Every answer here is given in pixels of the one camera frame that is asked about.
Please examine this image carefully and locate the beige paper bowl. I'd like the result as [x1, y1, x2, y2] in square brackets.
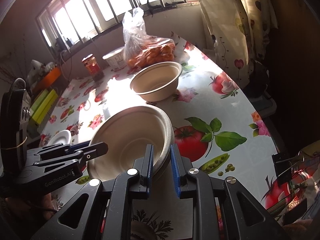
[130, 61, 182, 102]
[87, 105, 174, 181]

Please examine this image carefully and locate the white paper plate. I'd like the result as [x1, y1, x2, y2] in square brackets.
[47, 129, 72, 146]

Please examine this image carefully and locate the yellow green box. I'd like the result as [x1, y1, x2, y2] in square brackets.
[29, 89, 58, 125]

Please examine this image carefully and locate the black appliance with knobs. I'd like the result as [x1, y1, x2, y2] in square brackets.
[1, 77, 31, 177]

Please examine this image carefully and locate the orange box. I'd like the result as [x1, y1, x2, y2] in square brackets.
[32, 67, 61, 94]

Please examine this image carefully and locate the black binder clip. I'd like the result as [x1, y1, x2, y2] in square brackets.
[272, 151, 305, 185]

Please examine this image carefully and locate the red label sauce jar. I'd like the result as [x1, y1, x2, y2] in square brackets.
[82, 54, 104, 82]

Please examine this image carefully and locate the white plastic tub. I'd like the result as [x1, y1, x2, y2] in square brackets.
[103, 47, 127, 72]

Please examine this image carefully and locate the plastic bag of oranges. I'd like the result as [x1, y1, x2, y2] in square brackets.
[122, 7, 175, 69]

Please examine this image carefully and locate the window with metal bars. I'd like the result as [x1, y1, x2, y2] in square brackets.
[37, 0, 197, 53]

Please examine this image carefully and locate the heart pattern curtain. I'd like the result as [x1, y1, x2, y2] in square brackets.
[198, 0, 277, 88]

